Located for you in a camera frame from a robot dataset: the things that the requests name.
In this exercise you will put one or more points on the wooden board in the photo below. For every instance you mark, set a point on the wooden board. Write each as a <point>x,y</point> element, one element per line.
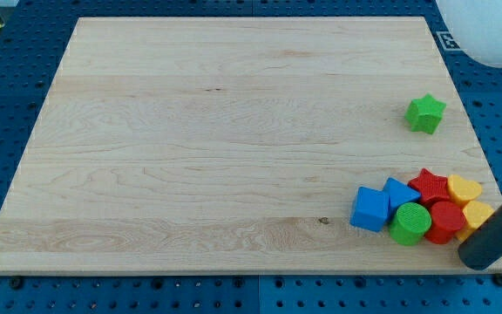
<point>231,146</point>

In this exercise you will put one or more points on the blue cube block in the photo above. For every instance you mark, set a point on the blue cube block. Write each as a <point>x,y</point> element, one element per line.
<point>370,209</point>

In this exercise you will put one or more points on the blue pentagon block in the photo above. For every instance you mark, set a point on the blue pentagon block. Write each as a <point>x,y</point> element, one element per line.
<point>399,194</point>

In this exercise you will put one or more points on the green cylinder block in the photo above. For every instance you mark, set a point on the green cylinder block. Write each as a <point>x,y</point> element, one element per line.
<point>409,224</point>

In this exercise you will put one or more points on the green star block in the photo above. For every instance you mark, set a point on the green star block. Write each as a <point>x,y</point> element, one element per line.
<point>425,114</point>

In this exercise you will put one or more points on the red star block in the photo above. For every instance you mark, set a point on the red star block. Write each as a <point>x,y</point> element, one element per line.
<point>432,188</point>

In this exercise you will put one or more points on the red cylinder block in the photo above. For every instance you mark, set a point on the red cylinder block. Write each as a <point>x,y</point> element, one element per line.
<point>447,218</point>

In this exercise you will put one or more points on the yellow heart block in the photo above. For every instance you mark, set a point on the yellow heart block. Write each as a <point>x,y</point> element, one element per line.
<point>461,190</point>

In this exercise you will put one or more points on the black white marker tag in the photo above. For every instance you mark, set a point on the black white marker tag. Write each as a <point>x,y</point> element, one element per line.
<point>447,41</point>

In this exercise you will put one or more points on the yellow hexagon block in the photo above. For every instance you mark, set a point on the yellow hexagon block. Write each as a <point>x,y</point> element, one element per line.
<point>475,213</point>

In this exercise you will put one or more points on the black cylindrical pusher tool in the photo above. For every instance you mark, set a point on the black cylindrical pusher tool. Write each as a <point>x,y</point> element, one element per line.
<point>484,246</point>

